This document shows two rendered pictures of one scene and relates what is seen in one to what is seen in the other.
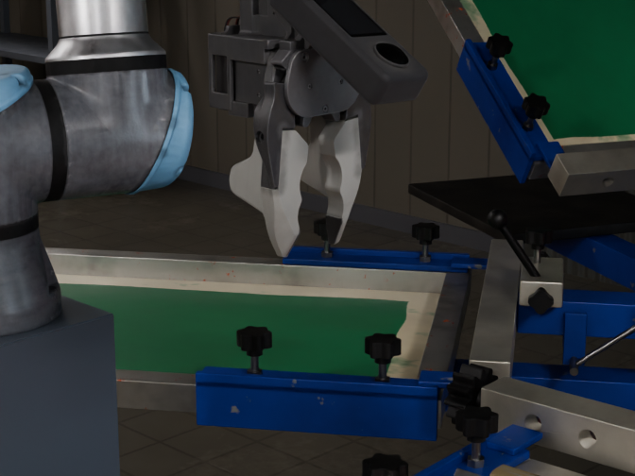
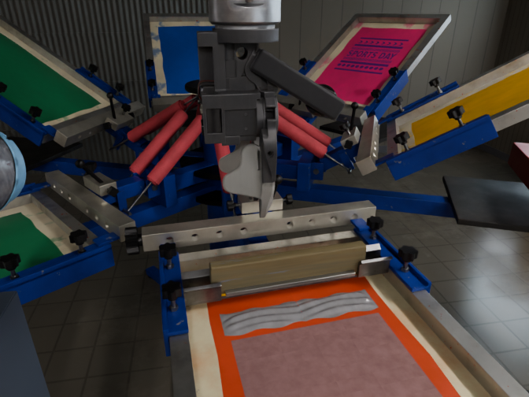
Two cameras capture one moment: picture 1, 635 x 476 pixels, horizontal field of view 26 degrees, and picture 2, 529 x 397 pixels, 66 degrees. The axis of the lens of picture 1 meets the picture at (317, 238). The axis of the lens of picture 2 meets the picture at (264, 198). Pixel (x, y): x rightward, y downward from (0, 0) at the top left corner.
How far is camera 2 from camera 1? 0.77 m
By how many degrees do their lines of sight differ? 52
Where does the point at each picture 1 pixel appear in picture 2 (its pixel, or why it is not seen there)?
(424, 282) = (20, 201)
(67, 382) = (12, 345)
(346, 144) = not seen: hidden behind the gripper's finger
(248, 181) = (241, 183)
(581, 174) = (72, 135)
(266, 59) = (256, 105)
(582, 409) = (187, 227)
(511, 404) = (158, 237)
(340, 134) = not seen: hidden behind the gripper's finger
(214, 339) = not seen: outside the picture
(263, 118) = (271, 142)
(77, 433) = (24, 369)
